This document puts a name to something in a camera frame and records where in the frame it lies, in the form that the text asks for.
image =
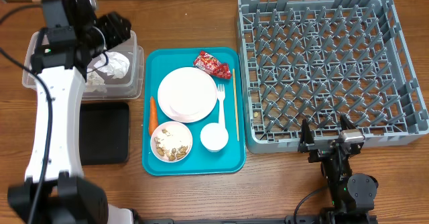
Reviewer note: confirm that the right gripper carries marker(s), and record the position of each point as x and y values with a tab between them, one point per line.
308	140

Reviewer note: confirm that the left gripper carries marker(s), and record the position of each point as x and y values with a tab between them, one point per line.
116	23

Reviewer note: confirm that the white napkin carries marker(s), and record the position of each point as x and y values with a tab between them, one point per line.
95	83
113	64

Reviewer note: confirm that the red snack wrapper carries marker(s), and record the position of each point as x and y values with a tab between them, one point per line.
212	66

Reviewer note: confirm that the orange carrot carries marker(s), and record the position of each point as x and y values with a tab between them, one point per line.
153	116

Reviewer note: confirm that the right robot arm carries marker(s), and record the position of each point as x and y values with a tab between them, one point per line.
352	194

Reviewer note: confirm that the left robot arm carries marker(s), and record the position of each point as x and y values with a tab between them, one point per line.
55	189

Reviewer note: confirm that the clear plastic bin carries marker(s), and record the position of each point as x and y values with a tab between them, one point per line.
128	87

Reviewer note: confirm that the grey dish rack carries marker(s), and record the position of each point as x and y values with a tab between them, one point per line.
316	60

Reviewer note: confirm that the large white plate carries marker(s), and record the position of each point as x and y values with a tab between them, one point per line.
187	95

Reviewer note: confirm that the black plastic tray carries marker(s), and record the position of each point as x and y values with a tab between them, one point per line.
104	133

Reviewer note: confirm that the teal plastic tray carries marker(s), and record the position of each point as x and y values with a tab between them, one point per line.
199	161

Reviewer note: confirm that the wooden chopstick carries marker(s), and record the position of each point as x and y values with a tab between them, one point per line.
236	105

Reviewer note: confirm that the white plastic cup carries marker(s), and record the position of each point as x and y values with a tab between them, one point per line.
214	137

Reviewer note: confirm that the white plastic fork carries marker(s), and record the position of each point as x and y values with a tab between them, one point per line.
221	98

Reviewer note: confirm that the small bowl with nuts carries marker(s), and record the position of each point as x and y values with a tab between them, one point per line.
171	141

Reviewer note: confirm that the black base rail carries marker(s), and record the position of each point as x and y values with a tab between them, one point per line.
285	220

